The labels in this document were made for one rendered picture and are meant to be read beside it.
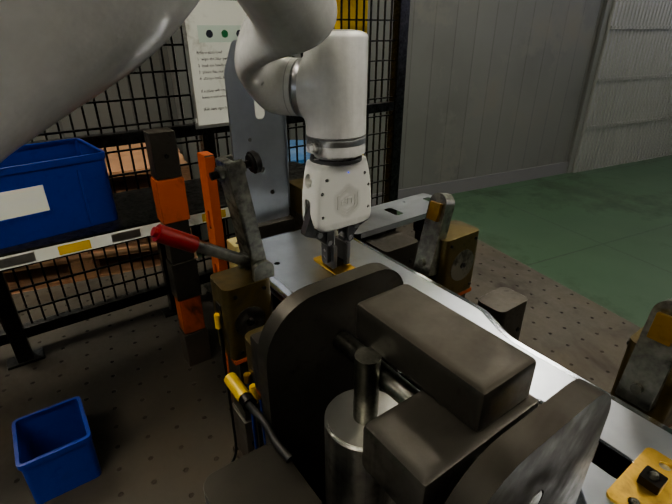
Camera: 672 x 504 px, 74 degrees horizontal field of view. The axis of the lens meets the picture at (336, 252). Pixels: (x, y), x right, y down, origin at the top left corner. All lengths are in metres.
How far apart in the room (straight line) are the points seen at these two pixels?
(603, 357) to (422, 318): 0.91
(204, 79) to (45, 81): 0.95
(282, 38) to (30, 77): 0.33
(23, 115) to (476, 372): 0.24
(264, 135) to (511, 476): 0.77
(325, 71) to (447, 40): 3.37
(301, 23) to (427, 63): 3.39
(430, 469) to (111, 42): 0.23
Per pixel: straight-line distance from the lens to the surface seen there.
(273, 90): 0.63
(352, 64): 0.61
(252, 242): 0.60
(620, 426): 0.56
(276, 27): 0.48
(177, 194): 0.87
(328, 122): 0.61
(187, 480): 0.85
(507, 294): 0.75
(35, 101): 0.20
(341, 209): 0.65
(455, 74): 4.04
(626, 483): 0.51
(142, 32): 0.19
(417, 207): 1.02
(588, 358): 1.17
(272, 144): 0.91
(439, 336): 0.29
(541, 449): 0.24
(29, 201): 0.91
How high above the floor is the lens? 1.36
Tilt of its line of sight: 26 degrees down
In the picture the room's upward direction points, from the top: straight up
